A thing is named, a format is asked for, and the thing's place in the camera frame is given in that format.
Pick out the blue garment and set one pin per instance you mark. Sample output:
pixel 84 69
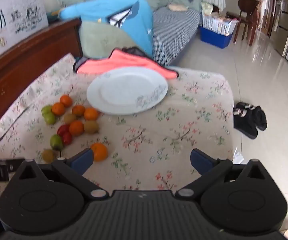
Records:
pixel 96 10

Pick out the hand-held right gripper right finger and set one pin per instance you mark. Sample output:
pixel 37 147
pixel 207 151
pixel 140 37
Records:
pixel 201 161

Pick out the checked bed cover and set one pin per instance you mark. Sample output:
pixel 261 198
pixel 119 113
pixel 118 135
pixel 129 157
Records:
pixel 174 35

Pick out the floral tablecloth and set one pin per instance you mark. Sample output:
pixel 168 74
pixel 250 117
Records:
pixel 159 130

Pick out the orange tangerine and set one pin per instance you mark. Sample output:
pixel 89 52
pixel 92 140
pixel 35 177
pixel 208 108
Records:
pixel 99 152
pixel 78 110
pixel 76 128
pixel 91 113
pixel 66 100
pixel 58 108

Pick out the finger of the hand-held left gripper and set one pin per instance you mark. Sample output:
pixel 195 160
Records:
pixel 14 162

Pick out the red tomato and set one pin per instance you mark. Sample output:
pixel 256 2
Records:
pixel 63 129
pixel 67 138

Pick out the white cardboard box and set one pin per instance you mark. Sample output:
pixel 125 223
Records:
pixel 16 17

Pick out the coral pink cloth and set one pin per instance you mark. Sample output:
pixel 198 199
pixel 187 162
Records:
pixel 124 62

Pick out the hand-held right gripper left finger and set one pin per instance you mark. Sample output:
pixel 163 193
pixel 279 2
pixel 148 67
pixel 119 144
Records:
pixel 82 160

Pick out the brown kiwi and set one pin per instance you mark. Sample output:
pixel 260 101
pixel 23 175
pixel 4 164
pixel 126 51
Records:
pixel 48 155
pixel 91 126
pixel 69 118

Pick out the wooden door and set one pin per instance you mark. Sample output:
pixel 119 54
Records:
pixel 267 10

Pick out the blue plastic bin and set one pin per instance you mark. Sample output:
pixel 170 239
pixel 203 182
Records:
pixel 214 39

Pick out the wooden chair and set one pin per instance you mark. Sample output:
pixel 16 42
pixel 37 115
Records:
pixel 247 5

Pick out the white ceramic plate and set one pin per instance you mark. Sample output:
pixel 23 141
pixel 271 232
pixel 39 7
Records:
pixel 126 90

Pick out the pale green cushion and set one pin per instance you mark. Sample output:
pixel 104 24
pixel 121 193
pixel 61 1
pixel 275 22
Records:
pixel 101 38

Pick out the green mango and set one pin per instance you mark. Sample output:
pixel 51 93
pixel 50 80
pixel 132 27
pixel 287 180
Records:
pixel 56 142

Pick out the silver refrigerator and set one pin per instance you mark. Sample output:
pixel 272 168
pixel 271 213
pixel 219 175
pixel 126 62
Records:
pixel 284 17

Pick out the white paper scrap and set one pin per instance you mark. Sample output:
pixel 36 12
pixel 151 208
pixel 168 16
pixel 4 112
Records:
pixel 238 156

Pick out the black slipper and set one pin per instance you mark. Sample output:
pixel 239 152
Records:
pixel 261 120
pixel 245 122

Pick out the white plastic basket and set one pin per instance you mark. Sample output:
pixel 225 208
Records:
pixel 219 26

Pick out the wooden bed frame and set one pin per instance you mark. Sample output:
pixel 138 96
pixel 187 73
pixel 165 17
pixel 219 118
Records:
pixel 21 67

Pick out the cream pillow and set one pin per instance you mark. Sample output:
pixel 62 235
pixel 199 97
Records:
pixel 177 7

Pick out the green pear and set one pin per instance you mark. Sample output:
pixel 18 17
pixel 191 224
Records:
pixel 50 118
pixel 46 110

